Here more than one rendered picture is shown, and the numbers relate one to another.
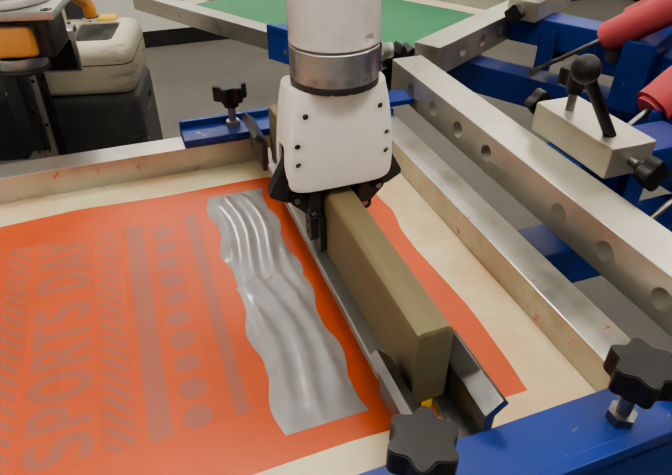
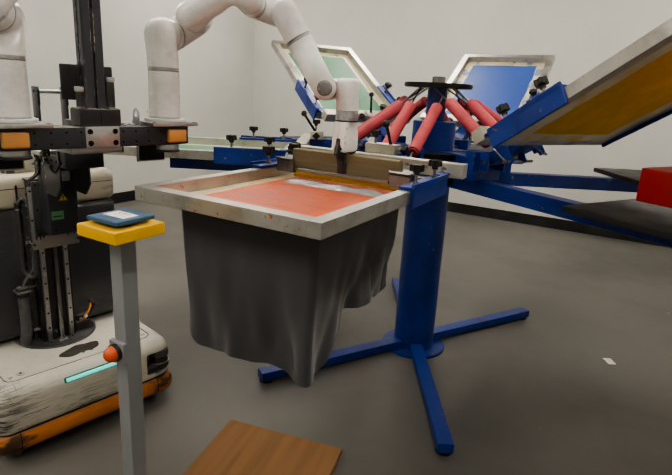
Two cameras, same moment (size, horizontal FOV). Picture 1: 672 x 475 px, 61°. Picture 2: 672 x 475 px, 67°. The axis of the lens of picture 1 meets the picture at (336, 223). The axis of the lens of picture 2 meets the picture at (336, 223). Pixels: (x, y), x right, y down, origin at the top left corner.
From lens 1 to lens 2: 1.37 m
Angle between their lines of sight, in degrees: 42
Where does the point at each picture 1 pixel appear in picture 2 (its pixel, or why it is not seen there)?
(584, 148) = (386, 149)
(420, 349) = (399, 165)
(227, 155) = (270, 173)
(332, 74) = (354, 116)
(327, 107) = (350, 126)
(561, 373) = not seen: hidden behind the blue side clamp
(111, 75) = (103, 187)
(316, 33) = (351, 106)
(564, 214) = not seen: hidden behind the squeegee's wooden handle
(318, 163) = (348, 142)
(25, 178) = (221, 177)
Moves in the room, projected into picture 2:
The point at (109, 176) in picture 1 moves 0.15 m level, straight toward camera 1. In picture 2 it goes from (241, 178) to (281, 184)
